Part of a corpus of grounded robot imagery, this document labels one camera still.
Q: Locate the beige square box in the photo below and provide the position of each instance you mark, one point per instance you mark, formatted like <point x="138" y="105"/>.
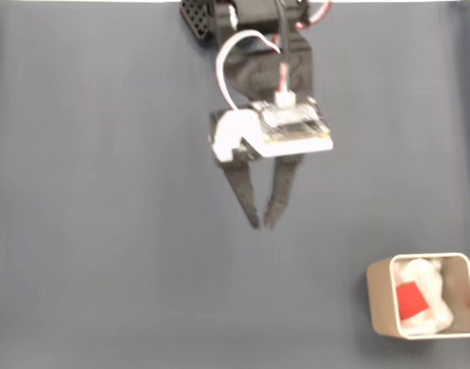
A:
<point x="379" y="300"/>

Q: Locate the red cube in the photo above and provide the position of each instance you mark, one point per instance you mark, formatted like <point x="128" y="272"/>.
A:
<point x="409" y="301"/>

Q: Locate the white crumpled paper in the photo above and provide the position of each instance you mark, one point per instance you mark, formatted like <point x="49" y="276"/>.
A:
<point x="419" y="269"/>

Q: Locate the dark blue-grey mat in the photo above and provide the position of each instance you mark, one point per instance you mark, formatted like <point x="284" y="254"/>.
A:
<point x="104" y="230"/>

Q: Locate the white camera board with mount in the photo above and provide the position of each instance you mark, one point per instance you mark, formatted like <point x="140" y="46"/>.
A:
<point x="235" y="127"/>

